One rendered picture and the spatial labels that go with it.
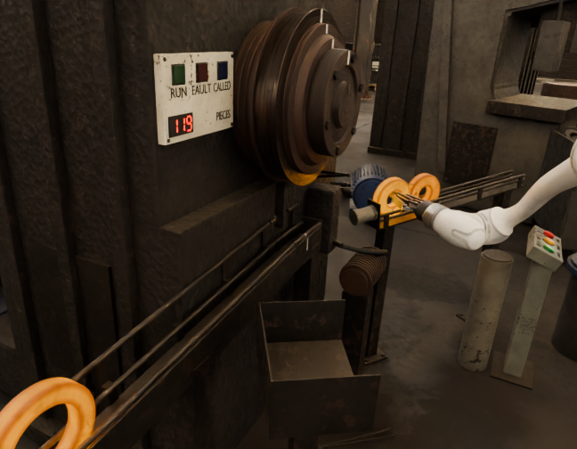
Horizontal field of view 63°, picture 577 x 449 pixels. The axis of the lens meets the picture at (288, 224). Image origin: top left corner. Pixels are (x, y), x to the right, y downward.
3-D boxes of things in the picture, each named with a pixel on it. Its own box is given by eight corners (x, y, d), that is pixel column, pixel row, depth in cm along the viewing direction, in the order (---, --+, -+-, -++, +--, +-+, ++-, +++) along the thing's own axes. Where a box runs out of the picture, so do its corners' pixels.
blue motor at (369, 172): (348, 219, 354) (353, 175, 341) (348, 195, 407) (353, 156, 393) (390, 223, 351) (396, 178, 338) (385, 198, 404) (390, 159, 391)
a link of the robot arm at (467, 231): (426, 235, 158) (453, 235, 165) (462, 257, 146) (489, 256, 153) (437, 205, 154) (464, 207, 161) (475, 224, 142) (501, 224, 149)
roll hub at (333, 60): (303, 164, 123) (310, 49, 113) (341, 144, 147) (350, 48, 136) (322, 167, 121) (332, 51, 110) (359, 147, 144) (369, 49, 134)
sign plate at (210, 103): (158, 143, 100) (152, 53, 93) (226, 126, 122) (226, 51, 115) (166, 145, 99) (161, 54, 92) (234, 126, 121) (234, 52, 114)
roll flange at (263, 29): (217, 193, 127) (215, 0, 109) (295, 158, 166) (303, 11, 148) (249, 201, 123) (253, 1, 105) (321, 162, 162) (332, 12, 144)
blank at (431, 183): (405, 177, 182) (410, 180, 180) (435, 169, 189) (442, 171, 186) (402, 214, 189) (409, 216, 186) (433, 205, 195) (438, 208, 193)
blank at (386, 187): (375, 179, 175) (380, 183, 172) (407, 174, 182) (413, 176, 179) (369, 217, 182) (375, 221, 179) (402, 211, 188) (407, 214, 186)
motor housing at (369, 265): (326, 380, 191) (338, 261, 170) (345, 350, 209) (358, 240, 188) (357, 392, 185) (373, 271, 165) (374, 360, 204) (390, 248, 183)
